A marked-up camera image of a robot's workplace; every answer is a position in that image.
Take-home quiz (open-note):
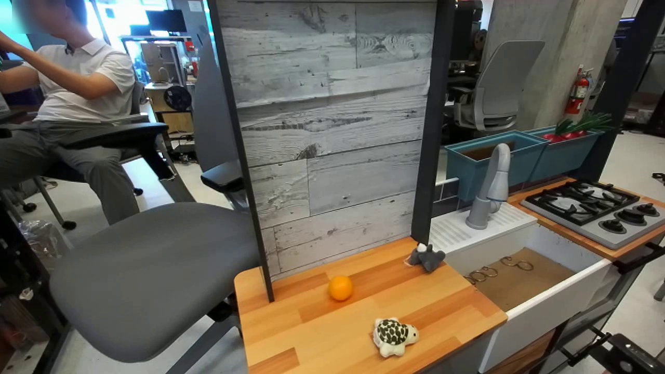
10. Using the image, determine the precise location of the small dark grey toy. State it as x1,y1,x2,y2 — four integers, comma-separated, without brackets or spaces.
409,242,446,272

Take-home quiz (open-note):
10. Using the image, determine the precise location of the green white turtle toy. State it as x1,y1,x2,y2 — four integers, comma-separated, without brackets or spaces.
373,317,419,358

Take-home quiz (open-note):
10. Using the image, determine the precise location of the grey wood backsplash panel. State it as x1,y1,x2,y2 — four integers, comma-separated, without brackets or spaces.
217,0,437,278

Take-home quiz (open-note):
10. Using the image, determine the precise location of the orange ball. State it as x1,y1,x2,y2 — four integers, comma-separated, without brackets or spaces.
328,275,353,300

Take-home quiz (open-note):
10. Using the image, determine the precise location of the blue planter box near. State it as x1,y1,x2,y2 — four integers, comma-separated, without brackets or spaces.
446,130,545,201

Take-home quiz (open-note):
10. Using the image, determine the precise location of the blue planter box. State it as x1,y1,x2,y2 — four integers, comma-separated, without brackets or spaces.
446,130,545,201
531,128,601,182

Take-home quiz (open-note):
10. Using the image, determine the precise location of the grey faucet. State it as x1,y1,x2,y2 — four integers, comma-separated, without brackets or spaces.
467,144,511,231

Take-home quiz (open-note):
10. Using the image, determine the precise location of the grey office chair far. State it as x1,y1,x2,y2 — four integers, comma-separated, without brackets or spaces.
458,41,545,133

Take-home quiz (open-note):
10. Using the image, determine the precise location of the grey office chair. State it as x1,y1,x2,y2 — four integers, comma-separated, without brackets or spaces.
51,201,261,374
458,41,545,133

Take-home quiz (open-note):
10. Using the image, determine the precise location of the blue planter box far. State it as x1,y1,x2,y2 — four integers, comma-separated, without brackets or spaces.
531,128,601,182

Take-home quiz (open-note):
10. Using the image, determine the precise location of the grey office chair near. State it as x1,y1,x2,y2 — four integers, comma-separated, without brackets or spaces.
51,201,261,374

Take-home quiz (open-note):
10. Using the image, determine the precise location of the white sink basin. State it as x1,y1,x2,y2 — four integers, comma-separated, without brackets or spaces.
431,204,615,374

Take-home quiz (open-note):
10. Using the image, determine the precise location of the red fire extinguisher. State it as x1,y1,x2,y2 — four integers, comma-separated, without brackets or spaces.
565,67,591,115

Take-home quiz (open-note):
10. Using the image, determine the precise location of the black gas stovetop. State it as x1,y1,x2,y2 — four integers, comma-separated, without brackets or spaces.
524,180,665,249

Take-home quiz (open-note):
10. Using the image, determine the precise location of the seated person white shirt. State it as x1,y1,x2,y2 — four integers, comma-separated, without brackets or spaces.
0,0,139,225

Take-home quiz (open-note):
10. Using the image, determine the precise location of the black vertical frame post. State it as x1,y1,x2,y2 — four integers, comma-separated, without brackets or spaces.
412,0,455,242

